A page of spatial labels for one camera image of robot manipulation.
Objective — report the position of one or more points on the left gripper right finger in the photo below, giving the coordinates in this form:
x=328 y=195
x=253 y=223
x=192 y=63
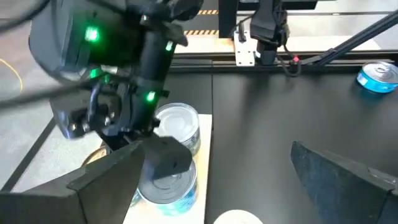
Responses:
x=348 y=193

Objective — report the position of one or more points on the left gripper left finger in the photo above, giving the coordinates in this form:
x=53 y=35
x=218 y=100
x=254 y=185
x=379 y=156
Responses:
x=62 y=208

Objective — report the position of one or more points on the silver-lid can white teal label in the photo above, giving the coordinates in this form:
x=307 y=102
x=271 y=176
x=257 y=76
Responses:
x=180 y=212

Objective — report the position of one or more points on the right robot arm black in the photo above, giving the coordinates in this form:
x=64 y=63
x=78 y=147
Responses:
x=62 y=37

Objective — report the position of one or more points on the silver metal mounting plate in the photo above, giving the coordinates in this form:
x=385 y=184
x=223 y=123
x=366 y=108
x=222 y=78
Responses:
x=244 y=53

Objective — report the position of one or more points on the wooden shelf black metal frame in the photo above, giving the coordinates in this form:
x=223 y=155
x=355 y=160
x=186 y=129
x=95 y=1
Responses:
x=203 y=155

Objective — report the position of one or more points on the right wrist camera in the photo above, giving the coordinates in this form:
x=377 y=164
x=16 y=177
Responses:
x=81 y=121

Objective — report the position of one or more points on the black metal table frame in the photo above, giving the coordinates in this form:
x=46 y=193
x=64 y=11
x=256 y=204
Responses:
x=342 y=63

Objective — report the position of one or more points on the black diagonal frame strut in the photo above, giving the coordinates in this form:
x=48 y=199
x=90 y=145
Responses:
x=357 y=37

